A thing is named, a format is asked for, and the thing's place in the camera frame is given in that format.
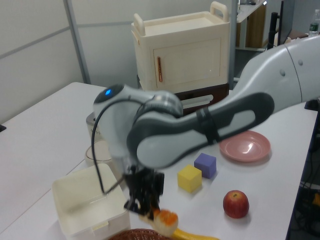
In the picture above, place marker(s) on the white plastic bin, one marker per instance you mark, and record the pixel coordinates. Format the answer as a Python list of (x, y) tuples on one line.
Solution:
[(75, 190)]

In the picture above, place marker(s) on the black computer monitor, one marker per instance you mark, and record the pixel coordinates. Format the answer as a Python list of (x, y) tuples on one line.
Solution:
[(285, 22)]

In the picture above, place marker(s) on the plastic water bottle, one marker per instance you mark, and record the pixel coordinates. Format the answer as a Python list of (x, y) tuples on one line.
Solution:
[(313, 25)]

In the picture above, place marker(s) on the silver toy toaster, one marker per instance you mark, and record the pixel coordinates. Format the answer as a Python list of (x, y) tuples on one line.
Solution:
[(90, 125)]

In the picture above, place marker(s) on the wooden shelf unit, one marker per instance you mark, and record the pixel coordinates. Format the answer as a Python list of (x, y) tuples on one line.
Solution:
[(252, 27)]

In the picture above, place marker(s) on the yellow cube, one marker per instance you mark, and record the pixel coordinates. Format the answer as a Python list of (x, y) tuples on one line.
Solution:
[(188, 178)]

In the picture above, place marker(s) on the yellow toy banana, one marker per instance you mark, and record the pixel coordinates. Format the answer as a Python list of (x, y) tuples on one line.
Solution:
[(190, 236)]

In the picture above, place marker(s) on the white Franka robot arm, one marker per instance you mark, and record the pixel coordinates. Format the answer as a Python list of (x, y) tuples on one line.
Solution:
[(175, 140)]

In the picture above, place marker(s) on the brown wicker basket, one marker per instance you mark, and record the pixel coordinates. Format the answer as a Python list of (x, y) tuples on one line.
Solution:
[(140, 235)]

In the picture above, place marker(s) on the cream toy kitchen cabinet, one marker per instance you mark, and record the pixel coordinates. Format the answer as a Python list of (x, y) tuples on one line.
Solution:
[(187, 62)]

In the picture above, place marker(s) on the small white lidded canister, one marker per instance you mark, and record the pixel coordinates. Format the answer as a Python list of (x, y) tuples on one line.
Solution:
[(100, 150)]

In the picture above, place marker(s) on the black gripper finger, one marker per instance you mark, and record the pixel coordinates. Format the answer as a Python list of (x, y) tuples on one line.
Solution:
[(130, 205), (149, 206)]

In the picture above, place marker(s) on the pink plate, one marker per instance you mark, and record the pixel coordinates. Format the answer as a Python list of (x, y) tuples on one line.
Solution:
[(245, 147)]

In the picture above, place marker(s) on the red toy apple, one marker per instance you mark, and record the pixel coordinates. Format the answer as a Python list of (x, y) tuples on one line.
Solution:
[(236, 205)]

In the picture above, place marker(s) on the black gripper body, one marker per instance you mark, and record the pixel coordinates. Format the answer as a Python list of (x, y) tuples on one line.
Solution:
[(143, 182)]

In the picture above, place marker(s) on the black flat table object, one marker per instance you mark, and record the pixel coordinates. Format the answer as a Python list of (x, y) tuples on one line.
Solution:
[(2, 128)]

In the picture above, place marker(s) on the dark brown drawer base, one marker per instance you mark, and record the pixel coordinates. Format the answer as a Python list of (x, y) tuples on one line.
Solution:
[(220, 91)]

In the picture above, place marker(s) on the orange topped bread roll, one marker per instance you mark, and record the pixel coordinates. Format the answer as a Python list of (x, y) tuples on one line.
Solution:
[(167, 222)]

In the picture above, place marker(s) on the purple cube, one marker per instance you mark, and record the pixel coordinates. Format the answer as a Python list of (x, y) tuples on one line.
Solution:
[(205, 165)]

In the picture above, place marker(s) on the black monitor stand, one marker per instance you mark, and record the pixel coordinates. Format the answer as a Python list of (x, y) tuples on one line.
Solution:
[(273, 30)]

